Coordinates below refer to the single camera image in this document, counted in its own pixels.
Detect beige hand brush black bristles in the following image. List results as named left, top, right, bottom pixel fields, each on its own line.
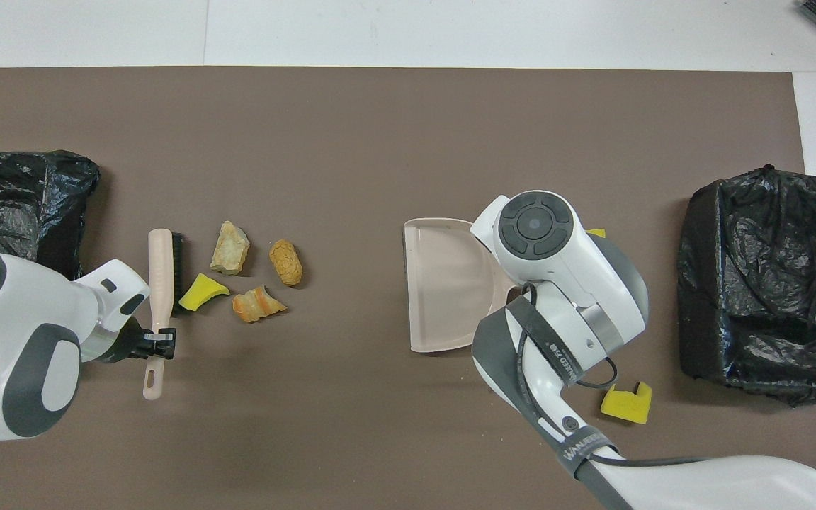
left=142, top=228, right=184, bottom=401

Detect pale bread chunk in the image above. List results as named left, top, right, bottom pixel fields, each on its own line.
left=210, top=221, right=251, bottom=276

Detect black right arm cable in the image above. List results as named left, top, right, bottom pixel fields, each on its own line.
left=514, top=282, right=717, bottom=468

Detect black bag lined bin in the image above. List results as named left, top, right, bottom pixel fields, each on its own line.
left=677, top=164, right=816, bottom=407
left=0, top=150, right=101, bottom=281

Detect brown oval bread roll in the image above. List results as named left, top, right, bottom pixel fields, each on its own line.
left=269, top=239, right=304, bottom=287

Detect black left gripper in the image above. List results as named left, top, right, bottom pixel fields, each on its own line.
left=100, top=317, right=177, bottom=363

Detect brown table mat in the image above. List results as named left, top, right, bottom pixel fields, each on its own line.
left=0, top=67, right=816, bottom=510

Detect notched yellow sponge piece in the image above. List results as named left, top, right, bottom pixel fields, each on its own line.
left=601, top=382, right=652, bottom=424

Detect yellow sponge wedge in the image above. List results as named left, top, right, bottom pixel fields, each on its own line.
left=178, top=273, right=231, bottom=312

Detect beige plastic dustpan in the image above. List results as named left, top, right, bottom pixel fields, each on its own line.
left=404, top=218, right=522, bottom=353

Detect striped croissant piece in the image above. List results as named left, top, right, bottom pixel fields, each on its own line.
left=232, top=285, right=287, bottom=324

